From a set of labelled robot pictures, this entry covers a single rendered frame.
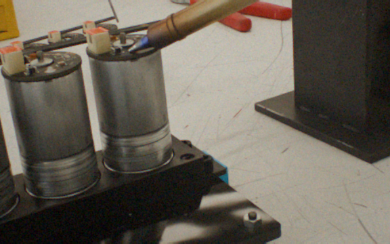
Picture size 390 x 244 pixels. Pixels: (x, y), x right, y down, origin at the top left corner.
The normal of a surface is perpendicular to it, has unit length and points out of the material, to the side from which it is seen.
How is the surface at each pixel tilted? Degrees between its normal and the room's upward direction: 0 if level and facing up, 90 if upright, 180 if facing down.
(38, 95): 90
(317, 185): 0
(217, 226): 0
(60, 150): 90
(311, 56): 90
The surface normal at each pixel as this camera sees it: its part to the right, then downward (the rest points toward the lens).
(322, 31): -0.84, 0.28
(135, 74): 0.36, 0.34
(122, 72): 0.02, 0.39
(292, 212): -0.09, -0.91
